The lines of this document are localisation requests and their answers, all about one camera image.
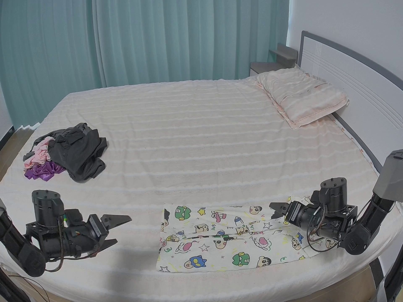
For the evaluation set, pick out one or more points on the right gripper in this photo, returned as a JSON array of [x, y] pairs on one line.
[[302, 217]]

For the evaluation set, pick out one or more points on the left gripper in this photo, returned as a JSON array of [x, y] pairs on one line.
[[82, 241]]

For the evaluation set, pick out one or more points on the white printed pyjama top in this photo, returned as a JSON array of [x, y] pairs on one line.
[[220, 244]]

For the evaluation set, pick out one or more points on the bed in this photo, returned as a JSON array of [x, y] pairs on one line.
[[189, 131]]

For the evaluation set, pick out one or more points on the black shirt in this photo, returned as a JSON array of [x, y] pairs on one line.
[[78, 156]]

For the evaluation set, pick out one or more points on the purple garment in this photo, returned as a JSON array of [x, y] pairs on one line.
[[44, 171]]

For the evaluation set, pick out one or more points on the pink garment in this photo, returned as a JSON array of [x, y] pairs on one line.
[[39, 156]]

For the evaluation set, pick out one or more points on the pale pink striped pillow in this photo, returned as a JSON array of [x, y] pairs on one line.
[[305, 99]]

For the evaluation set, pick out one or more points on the grey garment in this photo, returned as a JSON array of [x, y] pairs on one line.
[[42, 138]]

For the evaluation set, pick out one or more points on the grey bedside table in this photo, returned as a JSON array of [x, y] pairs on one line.
[[266, 66]]

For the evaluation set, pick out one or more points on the blue-green curtain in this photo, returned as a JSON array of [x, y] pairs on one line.
[[47, 42], [189, 27]]

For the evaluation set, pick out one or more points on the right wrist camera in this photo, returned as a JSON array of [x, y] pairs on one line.
[[315, 198]]

